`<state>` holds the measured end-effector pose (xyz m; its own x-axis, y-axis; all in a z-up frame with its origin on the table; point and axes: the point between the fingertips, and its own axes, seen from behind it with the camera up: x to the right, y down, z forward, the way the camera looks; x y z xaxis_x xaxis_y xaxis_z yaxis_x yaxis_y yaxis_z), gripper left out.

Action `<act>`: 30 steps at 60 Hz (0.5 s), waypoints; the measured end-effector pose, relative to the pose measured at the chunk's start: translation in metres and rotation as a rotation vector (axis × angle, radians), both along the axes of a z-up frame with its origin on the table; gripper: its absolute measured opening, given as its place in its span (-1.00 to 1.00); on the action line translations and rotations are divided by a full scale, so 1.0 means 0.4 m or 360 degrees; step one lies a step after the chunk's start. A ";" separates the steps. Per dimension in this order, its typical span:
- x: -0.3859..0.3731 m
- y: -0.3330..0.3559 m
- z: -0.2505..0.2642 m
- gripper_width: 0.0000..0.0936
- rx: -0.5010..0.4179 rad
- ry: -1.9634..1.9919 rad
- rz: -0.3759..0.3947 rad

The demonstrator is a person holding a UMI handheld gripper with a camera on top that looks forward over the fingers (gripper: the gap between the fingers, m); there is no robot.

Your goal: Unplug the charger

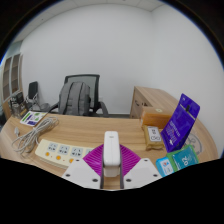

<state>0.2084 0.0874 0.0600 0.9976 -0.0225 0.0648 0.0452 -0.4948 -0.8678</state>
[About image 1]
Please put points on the small blue packet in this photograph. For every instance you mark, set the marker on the small blue packet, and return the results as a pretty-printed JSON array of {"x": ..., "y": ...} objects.
[{"x": 164, "y": 166}]

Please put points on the green wipes packet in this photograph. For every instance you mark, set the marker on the green wipes packet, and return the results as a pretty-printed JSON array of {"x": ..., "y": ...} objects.
[{"x": 183, "y": 158}]

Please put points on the black mesh office chair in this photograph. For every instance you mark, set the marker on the black mesh office chair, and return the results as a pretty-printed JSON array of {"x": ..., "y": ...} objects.
[{"x": 95, "y": 81}]

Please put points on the cream power strip orange buttons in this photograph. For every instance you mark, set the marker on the cream power strip orange buttons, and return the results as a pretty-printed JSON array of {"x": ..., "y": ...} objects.
[{"x": 60, "y": 151}]

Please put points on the cluttered desk organizer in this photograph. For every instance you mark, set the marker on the cluttered desk organizer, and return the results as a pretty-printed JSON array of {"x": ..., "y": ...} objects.
[{"x": 18, "y": 105}]

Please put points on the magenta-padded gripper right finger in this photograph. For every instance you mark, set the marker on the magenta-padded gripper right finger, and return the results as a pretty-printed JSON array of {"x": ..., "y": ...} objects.
[{"x": 131, "y": 165}]

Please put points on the wooden shelf unit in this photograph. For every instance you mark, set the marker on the wooden shelf unit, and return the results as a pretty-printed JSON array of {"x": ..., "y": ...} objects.
[{"x": 15, "y": 73}]

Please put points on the small black chair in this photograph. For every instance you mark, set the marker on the small black chair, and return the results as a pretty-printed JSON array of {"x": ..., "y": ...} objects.
[{"x": 32, "y": 89}]

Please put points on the orange-brown box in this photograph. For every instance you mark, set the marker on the orange-brown box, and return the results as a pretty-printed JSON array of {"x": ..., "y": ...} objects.
[{"x": 155, "y": 116}]

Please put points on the white charger block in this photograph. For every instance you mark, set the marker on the white charger block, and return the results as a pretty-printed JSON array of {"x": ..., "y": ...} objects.
[{"x": 111, "y": 150}]

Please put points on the white green purple leaflet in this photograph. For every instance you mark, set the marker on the white green purple leaflet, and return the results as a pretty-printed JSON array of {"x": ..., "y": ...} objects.
[{"x": 33, "y": 118}]

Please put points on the wooden side desk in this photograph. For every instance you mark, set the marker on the wooden side desk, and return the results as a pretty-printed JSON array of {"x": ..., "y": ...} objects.
[{"x": 150, "y": 96}]

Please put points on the brown packet white label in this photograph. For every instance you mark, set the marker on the brown packet white label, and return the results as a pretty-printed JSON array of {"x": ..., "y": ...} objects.
[{"x": 153, "y": 136}]

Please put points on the clear plastic bag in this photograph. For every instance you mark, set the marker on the clear plastic bag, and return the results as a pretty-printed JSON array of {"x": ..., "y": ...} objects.
[{"x": 196, "y": 141}]

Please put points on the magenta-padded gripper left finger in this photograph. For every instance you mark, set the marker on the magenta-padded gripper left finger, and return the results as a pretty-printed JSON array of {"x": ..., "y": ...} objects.
[{"x": 90, "y": 165}]

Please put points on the grey backpack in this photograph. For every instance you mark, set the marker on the grey backpack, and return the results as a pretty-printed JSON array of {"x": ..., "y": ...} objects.
[{"x": 75, "y": 98}]

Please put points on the purple pouch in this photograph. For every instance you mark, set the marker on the purple pouch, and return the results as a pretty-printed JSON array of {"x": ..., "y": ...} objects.
[{"x": 178, "y": 128}]

